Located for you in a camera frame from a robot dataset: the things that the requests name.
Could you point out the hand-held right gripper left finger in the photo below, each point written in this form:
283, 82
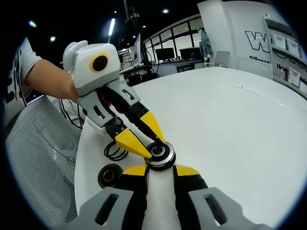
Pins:
112, 206

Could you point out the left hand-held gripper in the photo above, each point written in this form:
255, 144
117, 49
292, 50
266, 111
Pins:
96, 67

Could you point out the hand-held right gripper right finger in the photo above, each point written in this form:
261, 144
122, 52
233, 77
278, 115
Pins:
211, 206

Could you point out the person's left forearm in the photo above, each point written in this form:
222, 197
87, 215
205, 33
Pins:
50, 79

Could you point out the office desk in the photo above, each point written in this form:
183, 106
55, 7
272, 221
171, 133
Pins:
177, 67

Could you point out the black computer monitor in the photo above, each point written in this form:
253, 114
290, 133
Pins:
165, 54
190, 52

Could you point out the black tripod stand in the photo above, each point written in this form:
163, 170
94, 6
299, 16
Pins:
136, 28

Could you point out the white round table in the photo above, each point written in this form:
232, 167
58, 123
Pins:
216, 119

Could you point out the grey mesh chair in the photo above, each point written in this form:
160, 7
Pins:
40, 155

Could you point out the hanging blue jacket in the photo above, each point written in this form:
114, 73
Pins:
205, 43

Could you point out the person's body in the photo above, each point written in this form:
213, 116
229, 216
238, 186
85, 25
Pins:
16, 72

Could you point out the white wall shelf with boxes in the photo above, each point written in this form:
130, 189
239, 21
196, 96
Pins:
285, 55

